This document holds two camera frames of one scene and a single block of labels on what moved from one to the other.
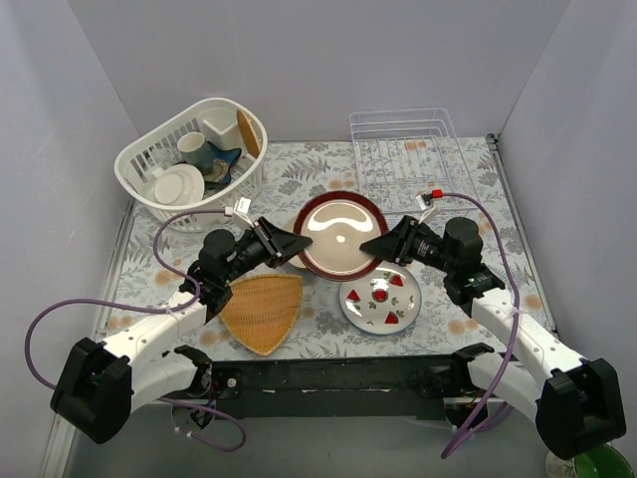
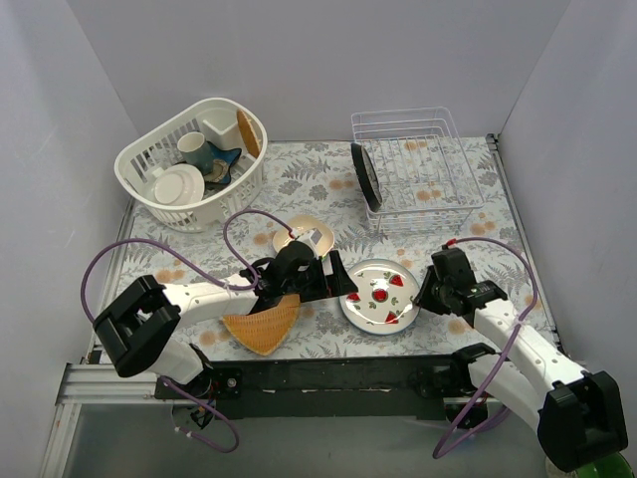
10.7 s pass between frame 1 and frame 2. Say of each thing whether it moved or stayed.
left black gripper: moved
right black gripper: moved
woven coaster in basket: stayed
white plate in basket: stayed
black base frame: stayed
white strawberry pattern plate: stayed
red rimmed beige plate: moved
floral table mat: stayed
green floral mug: stayed
